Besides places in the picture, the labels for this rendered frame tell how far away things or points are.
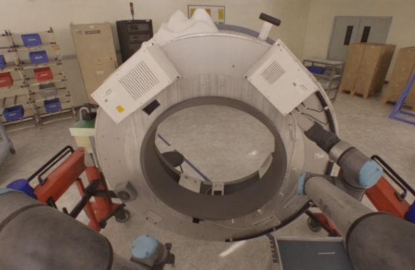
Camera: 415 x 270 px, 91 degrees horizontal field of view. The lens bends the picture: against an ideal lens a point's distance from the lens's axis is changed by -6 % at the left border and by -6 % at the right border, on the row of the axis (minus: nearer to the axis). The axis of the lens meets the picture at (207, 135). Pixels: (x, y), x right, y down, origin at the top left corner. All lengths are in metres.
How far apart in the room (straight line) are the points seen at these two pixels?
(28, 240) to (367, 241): 0.51
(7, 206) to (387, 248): 0.59
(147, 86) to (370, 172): 0.88
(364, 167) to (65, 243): 0.83
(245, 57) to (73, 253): 0.93
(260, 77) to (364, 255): 0.71
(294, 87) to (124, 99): 0.73
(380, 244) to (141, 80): 0.88
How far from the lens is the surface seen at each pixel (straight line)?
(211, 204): 1.57
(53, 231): 0.42
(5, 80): 5.36
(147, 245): 0.94
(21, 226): 0.43
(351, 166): 0.89
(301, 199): 1.50
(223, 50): 1.04
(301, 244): 1.61
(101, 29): 5.52
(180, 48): 1.06
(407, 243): 0.42
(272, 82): 0.96
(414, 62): 7.08
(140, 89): 0.97
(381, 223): 0.45
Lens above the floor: 1.90
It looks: 28 degrees down
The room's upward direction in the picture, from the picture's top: 1 degrees counter-clockwise
